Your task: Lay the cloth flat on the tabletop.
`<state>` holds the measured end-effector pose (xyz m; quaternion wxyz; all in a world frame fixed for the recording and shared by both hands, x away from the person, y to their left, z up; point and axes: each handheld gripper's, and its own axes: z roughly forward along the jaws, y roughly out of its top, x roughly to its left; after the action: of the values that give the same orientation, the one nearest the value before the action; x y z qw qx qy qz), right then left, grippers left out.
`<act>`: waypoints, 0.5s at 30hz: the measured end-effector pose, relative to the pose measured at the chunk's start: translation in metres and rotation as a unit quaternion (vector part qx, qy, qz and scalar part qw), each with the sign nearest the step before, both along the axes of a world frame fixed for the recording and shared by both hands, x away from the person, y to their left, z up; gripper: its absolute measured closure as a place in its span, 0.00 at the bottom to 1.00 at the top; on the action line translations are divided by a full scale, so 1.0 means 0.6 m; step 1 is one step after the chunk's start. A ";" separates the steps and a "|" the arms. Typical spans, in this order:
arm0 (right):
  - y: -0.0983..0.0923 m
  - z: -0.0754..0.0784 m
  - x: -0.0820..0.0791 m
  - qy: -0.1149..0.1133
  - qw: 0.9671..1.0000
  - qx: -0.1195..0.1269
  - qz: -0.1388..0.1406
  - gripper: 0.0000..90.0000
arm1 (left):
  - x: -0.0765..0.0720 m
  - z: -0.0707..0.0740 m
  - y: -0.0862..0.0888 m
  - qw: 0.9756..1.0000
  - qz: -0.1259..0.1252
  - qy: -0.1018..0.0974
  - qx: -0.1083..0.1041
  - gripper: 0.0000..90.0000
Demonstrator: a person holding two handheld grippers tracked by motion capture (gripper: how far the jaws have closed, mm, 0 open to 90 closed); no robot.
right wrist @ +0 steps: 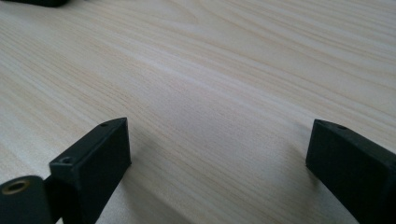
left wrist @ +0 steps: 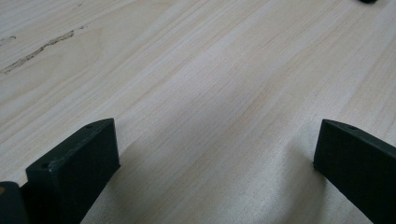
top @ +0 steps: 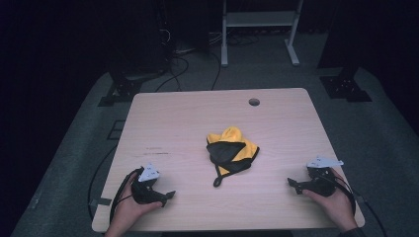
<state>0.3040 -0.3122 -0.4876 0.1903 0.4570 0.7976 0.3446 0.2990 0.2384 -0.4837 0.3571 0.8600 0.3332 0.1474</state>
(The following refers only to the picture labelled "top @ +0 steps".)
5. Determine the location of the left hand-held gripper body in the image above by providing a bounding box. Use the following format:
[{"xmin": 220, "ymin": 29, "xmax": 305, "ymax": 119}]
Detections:
[{"xmin": 130, "ymin": 162, "xmax": 167, "ymax": 205}]

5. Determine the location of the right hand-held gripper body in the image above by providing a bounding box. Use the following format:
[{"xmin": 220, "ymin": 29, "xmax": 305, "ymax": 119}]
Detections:
[{"xmin": 305, "ymin": 155, "xmax": 345, "ymax": 198}]

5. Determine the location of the yellow and black cloth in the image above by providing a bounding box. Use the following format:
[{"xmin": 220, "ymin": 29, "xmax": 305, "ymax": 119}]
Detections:
[{"xmin": 206, "ymin": 125, "xmax": 261, "ymax": 189}]

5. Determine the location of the person's left hand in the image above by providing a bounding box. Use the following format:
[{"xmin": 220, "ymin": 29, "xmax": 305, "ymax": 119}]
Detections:
[{"xmin": 113, "ymin": 171, "xmax": 164, "ymax": 232}]

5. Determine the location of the person's right hand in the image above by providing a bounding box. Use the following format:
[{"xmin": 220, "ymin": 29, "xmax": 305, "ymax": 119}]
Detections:
[{"xmin": 302, "ymin": 167, "xmax": 359, "ymax": 232}]

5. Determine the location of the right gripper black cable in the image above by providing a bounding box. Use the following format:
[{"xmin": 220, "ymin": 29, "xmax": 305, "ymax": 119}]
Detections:
[{"xmin": 324, "ymin": 173, "xmax": 358, "ymax": 215}]

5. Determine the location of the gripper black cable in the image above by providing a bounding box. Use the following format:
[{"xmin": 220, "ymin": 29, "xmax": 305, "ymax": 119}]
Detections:
[
  {"xmin": 324, "ymin": 173, "xmax": 358, "ymax": 215},
  {"xmin": 109, "ymin": 167, "xmax": 145, "ymax": 225}
]

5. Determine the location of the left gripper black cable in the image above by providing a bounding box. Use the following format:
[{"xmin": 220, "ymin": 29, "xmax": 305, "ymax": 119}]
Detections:
[{"xmin": 109, "ymin": 167, "xmax": 145, "ymax": 225}]

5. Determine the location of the thin black floor cable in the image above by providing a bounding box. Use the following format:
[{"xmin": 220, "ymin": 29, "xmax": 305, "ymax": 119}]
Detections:
[
  {"xmin": 361, "ymin": 197, "xmax": 388, "ymax": 237},
  {"xmin": 86, "ymin": 143, "xmax": 119, "ymax": 222}
]

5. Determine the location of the black stand with base plate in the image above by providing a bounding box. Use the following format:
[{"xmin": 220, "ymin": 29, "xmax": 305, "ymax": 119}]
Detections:
[
  {"xmin": 97, "ymin": 0, "xmax": 173, "ymax": 108},
  {"xmin": 316, "ymin": 0, "xmax": 374, "ymax": 104}
]

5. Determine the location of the looped black cable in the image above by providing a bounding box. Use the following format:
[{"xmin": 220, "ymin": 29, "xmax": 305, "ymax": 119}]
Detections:
[{"xmin": 154, "ymin": 54, "xmax": 191, "ymax": 93}]

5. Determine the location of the long black cable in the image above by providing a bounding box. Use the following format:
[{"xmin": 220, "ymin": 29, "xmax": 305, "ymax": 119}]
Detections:
[{"xmin": 209, "ymin": 50, "xmax": 222, "ymax": 92}]

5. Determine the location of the bundle of dark cables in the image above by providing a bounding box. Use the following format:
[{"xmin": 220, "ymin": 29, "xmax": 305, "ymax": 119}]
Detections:
[{"xmin": 226, "ymin": 32, "xmax": 262, "ymax": 47}]

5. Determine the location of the white metal stand frame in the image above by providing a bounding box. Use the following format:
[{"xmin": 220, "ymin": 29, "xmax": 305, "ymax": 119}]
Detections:
[{"xmin": 220, "ymin": 0, "xmax": 305, "ymax": 68}]

